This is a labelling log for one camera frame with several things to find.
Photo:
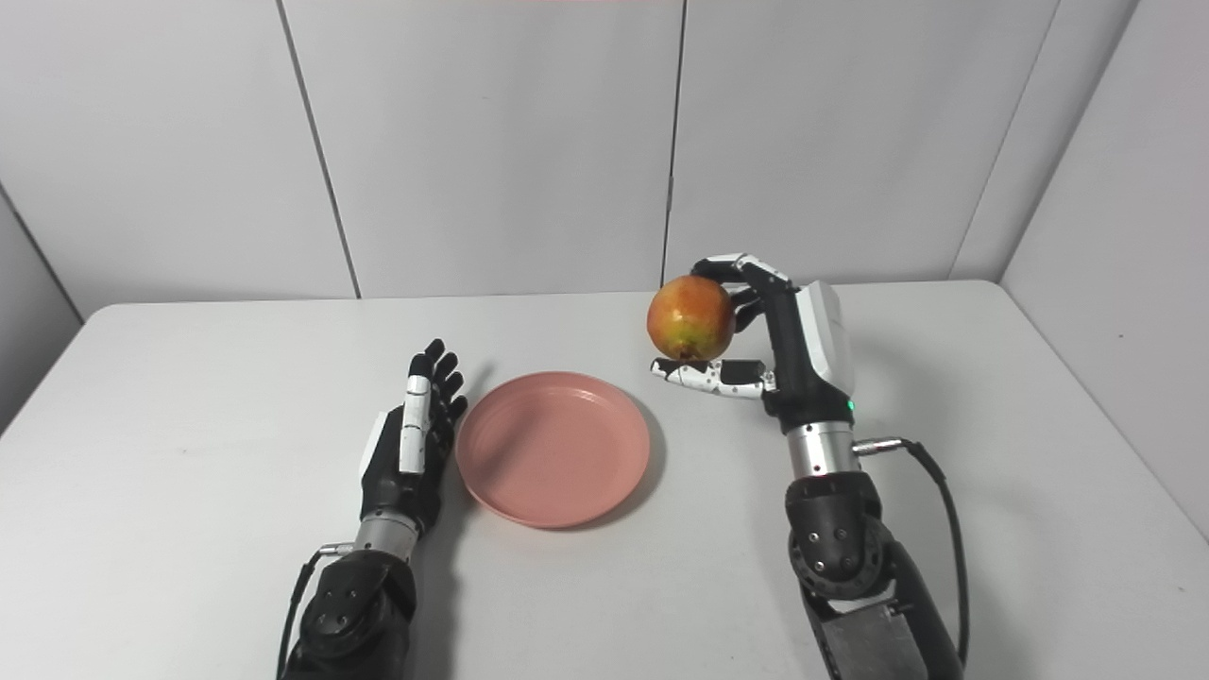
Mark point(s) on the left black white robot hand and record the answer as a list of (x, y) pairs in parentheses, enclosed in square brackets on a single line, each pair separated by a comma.
[(406, 444)]

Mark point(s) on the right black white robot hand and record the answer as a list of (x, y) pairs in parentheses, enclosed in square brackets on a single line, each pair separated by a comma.
[(803, 349)]

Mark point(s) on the red yellow apple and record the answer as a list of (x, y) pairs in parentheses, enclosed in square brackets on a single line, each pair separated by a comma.
[(690, 318)]

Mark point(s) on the pink plastic plate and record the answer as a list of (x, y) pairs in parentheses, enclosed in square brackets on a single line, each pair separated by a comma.
[(553, 447)]

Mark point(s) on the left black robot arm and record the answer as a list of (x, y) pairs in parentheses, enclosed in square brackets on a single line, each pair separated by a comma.
[(359, 604)]

